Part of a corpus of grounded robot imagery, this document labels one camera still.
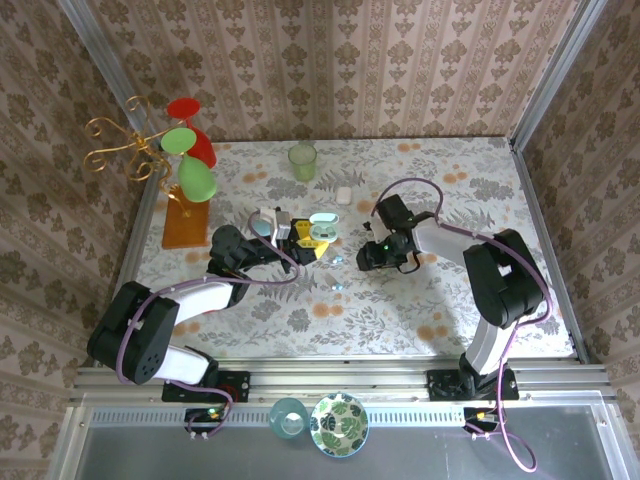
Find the teal plastic cup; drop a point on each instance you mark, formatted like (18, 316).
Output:
(288, 419)

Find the leaf pattern bowl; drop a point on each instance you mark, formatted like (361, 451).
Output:
(340, 424)

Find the green translucent tumbler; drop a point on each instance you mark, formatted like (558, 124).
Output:
(302, 162)

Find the aluminium cross rail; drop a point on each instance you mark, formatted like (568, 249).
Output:
(350, 380)

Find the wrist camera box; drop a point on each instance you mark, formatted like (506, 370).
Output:
(373, 229)
(282, 227)

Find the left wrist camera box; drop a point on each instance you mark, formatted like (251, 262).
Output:
(282, 227)

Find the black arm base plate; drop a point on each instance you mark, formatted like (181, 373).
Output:
(240, 385)
(440, 385)

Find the aluminium side rail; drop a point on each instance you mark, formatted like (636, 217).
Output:
(147, 220)
(534, 200)

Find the green plastic wine glass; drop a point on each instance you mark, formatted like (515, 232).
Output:
(196, 177)

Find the grey metal shelf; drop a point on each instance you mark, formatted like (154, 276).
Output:
(425, 455)

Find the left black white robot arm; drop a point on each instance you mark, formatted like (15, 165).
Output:
(145, 335)

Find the small black circuit board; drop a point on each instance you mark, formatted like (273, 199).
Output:
(477, 416)
(205, 415)

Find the blue earbud charging case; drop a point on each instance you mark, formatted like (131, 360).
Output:
(261, 233)

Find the aluminium frame post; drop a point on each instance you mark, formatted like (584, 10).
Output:
(559, 70)
(100, 55)

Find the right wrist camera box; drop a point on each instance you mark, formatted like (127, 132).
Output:
(373, 229)

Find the red plastic wine glass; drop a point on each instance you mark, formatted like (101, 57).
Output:
(184, 108)

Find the floral tablecloth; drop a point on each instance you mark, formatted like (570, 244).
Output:
(350, 325)

